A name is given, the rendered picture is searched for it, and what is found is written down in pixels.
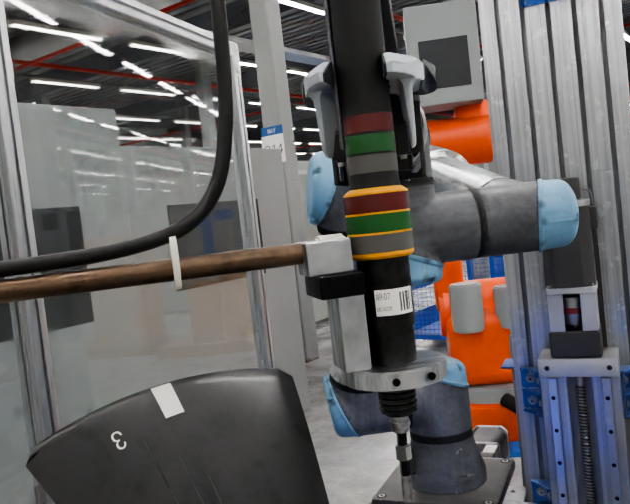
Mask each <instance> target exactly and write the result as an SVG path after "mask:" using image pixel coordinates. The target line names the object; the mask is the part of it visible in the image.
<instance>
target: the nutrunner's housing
mask: <svg viewBox="0 0 630 504"><path fill-rule="evenodd" d="M356 263H357V271H362V272H364V278H365V287H366V294H364V300H365V309H366V319H367V328H368V337H369V346H370V355H371V364H372V365H377V366H394V365H402V364H407V363H410V362H413V361H415V360H417V351H416V341H415V332H414V323H415V322H416V320H415V310H414V301H413V291H412V282H411V272H410V263H409V255H407V256H401V257H395V258H387V259H378V260H364V261H356ZM416 398H417V396H416V388H415V389H409V390H401V391H388V392H378V399H379V407H380V413H382V414H385V415H386V416H387V417H392V418H400V417H406V416H409V415H411V414H413V412H415V411H416V410H417V409H418V406H417V399H416Z"/></svg>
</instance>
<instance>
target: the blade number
mask: <svg viewBox="0 0 630 504"><path fill-rule="evenodd" d="M99 435H100V436H101V438H102V440H103V441H104V443H105V445H106V446H107V448H108V449H109V451H110V453H111V454H112V456H113V458H114V459H115V461H117V460H119V459H120V458H122V457H124V456H126V455H128V454H130V453H132V452H133V451H135V450H137V449H139V448H138V446H137V444H136V442H135V440H134V439H133V437H132V435H131V433H130V432H129V430H128V428H127V426H126V425H125V423H124V422H122V423H120V424H118V425H116V426H114V427H112V428H110V429H108V430H106V431H104V432H102V433H100V434H99Z"/></svg>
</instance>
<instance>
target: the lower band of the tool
mask: <svg viewBox="0 0 630 504"><path fill-rule="evenodd" d="M396 191H408V189H407V188H405V187H404V186H402V185H392V186H382V187H373V188H365V189H358V190H351V191H348V192H347V193H346V194H345V195H344V196H343V198H346V197H353V196H360V195H368V194H377V193H386V192H396ZM408 210H410V208H408V209H400V210H391V211H382V212H374V213H365V214H355V215H346V216H345V217H356V216H365V215H374V214H383V213H392V212H400V211H408ZM410 230H412V228H410V229H403V230H396V231H388V232H379V233H370V234H358V235H347V236H348V237H359V236H370V235H380V234H388V233H396V232H404V231H410ZM413 252H414V248H411V249H406V250H400V251H393V252H384V253H374V254H361V255H352V259H353V260H354V261H364V260H378V259H387V258H395V257H401V256H407V255H411V254H412V253H413Z"/></svg>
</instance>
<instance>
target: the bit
mask: <svg viewBox="0 0 630 504"><path fill-rule="evenodd" d="M396 435H397V444H396V445H395V451H396V459H397V460H398V461H399V463H400V472H401V482H402V491H403V501H404V502H412V501H414V500H413V490H412V481H411V473H410V463H409V460H410V459H411V458H412V454H411V444H409V443H407V435H406V433H404V434H396Z"/></svg>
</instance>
